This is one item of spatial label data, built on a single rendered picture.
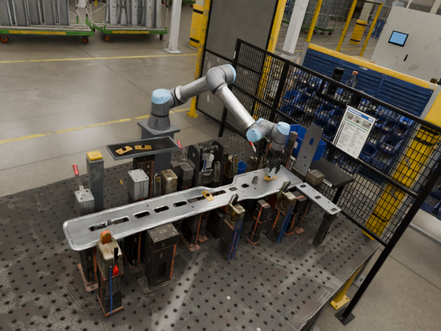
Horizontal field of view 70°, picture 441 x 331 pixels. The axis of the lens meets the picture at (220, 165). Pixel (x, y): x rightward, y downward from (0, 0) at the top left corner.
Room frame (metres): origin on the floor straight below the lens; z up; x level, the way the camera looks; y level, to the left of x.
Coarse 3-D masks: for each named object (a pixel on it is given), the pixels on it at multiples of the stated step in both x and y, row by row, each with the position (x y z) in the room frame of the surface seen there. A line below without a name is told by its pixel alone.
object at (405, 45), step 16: (400, 16) 7.76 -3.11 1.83; (416, 16) 7.56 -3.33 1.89; (432, 16) 7.37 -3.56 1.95; (384, 32) 7.88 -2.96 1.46; (400, 32) 7.64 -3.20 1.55; (416, 32) 7.47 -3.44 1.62; (432, 32) 7.28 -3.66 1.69; (384, 48) 7.79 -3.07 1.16; (400, 48) 7.58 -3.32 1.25; (416, 48) 7.38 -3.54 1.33; (432, 48) 7.19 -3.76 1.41; (384, 64) 7.69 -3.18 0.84; (400, 64) 7.48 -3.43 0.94; (416, 64) 7.29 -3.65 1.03; (432, 64) 7.10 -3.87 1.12
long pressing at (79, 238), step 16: (240, 176) 1.62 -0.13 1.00; (288, 176) 1.74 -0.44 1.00; (176, 192) 1.33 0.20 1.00; (192, 192) 1.37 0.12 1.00; (240, 192) 1.46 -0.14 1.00; (256, 192) 1.49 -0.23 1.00; (272, 192) 1.53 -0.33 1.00; (112, 208) 1.12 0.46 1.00; (128, 208) 1.14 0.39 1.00; (144, 208) 1.16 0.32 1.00; (176, 208) 1.21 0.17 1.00; (192, 208) 1.24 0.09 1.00; (208, 208) 1.27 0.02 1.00; (64, 224) 0.96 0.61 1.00; (80, 224) 0.98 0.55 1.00; (96, 224) 1.00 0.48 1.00; (112, 224) 1.02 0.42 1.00; (128, 224) 1.04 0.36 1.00; (144, 224) 1.06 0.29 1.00; (160, 224) 1.09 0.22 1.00; (80, 240) 0.89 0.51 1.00; (96, 240) 0.91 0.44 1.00
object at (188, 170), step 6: (186, 162) 1.54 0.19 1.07; (180, 168) 1.47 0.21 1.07; (186, 168) 1.47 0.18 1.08; (192, 168) 1.48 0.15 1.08; (180, 174) 1.47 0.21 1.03; (186, 174) 1.45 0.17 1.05; (192, 174) 1.48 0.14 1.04; (180, 180) 1.46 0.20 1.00; (186, 180) 1.45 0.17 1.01; (180, 186) 1.45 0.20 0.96; (186, 186) 1.46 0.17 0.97; (180, 204) 1.45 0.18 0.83
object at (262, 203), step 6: (258, 204) 1.42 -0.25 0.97; (264, 204) 1.41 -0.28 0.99; (258, 210) 1.41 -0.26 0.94; (264, 210) 1.38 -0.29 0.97; (258, 216) 1.39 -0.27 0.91; (264, 216) 1.39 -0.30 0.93; (258, 222) 1.39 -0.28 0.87; (252, 228) 1.41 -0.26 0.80; (258, 228) 1.39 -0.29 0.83; (252, 234) 1.40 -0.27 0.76; (258, 234) 1.40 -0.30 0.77; (252, 240) 1.39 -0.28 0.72; (258, 240) 1.40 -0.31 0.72
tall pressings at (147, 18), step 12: (108, 0) 8.50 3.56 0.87; (132, 0) 8.97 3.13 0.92; (156, 0) 9.29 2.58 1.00; (108, 12) 8.47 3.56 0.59; (120, 12) 8.92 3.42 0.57; (132, 12) 8.96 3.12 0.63; (144, 12) 9.04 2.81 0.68; (156, 12) 9.27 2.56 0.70; (132, 24) 8.94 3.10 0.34; (144, 24) 9.03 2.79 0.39; (156, 24) 9.26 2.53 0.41
